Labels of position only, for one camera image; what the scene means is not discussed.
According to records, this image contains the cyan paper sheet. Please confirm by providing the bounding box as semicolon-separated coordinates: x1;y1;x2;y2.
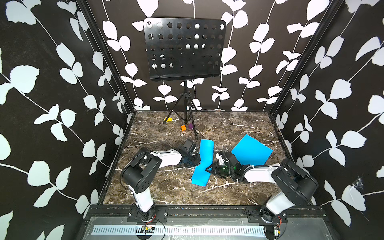
191;140;214;187
231;135;273;166

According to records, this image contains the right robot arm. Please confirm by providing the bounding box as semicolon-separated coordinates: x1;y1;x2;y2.
204;151;319;222

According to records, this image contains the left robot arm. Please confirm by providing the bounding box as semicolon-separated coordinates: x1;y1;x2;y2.
120;139;200;217

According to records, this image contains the black perforated music stand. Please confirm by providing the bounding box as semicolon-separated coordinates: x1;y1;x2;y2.
144;17;227;124

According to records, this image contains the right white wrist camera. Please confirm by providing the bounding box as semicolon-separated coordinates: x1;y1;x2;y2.
216;151;225;166

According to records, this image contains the white slotted cable duct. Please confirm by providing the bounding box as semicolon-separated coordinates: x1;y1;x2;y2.
91;225;265;237

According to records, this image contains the black front mounting rail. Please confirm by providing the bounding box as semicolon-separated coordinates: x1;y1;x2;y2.
85;205;327;225

